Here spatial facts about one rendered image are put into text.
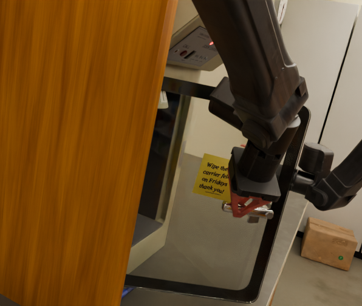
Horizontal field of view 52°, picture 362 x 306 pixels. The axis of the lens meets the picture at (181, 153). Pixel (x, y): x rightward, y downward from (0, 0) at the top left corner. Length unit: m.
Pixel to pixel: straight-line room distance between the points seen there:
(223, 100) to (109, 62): 0.17
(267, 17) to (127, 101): 0.26
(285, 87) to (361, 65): 3.24
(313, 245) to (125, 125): 3.07
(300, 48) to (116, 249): 3.26
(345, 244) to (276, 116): 3.11
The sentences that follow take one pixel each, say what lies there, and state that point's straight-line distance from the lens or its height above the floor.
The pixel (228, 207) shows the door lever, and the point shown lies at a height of 1.20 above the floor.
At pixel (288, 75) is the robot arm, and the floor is 1.43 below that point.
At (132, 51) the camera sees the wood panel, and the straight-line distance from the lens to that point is 0.53.
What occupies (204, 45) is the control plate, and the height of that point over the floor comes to 1.45.
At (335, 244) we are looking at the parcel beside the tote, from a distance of 3.50.
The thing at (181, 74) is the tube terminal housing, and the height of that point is 1.39.
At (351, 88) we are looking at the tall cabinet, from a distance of 3.64.
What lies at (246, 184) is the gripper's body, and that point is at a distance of 0.56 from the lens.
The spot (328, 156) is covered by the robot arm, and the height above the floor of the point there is 1.28.
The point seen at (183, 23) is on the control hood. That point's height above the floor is 1.47.
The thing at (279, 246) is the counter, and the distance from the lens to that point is 1.21.
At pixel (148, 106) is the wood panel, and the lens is 0.52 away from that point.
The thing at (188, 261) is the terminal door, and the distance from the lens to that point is 0.73.
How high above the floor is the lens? 1.42
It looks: 13 degrees down
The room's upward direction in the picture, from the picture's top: 12 degrees clockwise
